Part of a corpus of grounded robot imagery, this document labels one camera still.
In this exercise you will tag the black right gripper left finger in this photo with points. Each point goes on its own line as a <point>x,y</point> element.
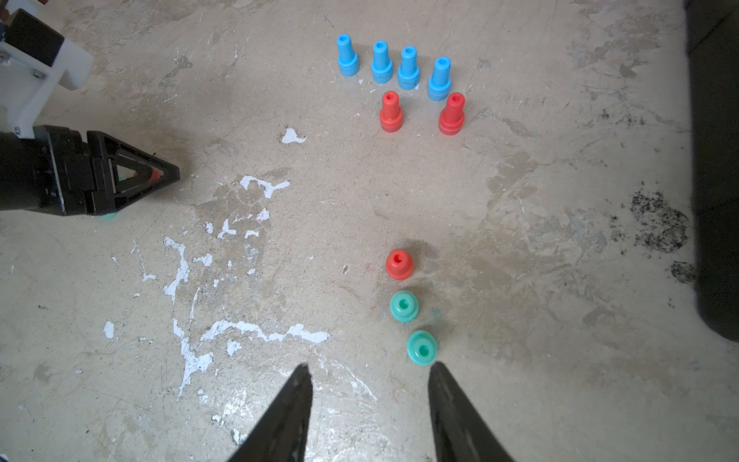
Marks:
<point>281,434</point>

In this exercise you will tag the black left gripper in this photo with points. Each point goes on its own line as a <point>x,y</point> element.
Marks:
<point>56,173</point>

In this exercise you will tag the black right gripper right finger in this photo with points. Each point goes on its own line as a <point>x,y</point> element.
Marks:
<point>459,432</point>

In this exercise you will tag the green stamp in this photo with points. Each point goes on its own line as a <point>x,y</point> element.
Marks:
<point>422,348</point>
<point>404,306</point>

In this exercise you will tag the red stamp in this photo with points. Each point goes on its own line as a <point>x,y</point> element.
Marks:
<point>391,115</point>
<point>452,118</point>
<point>399,265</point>

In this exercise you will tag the blue stamp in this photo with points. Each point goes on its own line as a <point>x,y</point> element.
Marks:
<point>348,59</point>
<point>438,87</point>
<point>382,66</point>
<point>409,72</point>

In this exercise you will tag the black toolbox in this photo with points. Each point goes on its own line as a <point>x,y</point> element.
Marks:
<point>712,51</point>

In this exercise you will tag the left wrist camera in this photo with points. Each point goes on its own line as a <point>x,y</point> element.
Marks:
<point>35,59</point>

